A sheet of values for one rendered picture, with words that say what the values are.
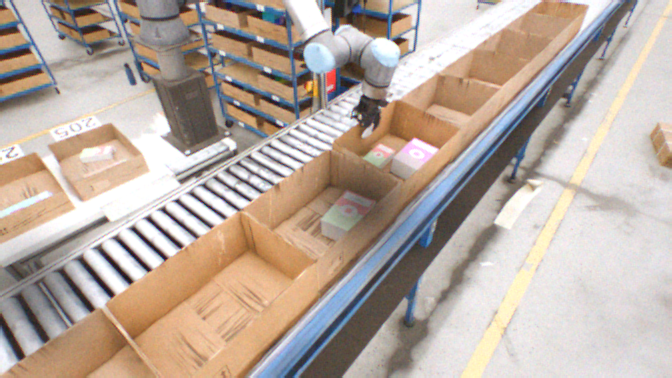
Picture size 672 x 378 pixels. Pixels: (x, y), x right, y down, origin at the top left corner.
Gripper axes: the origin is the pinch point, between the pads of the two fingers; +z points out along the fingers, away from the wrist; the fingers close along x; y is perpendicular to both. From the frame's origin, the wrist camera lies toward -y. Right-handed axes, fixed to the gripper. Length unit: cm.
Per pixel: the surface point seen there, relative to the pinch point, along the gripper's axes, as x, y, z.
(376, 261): 36, 40, 1
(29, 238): -70, 102, 43
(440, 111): 9, -53, 10
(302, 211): 4.2, 36.9, 11.5
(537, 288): 99, -62, 79
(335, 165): 2.9, 20.3, 1.0
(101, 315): -1, 99, -2
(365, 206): 21.6, 27.6, -0.2
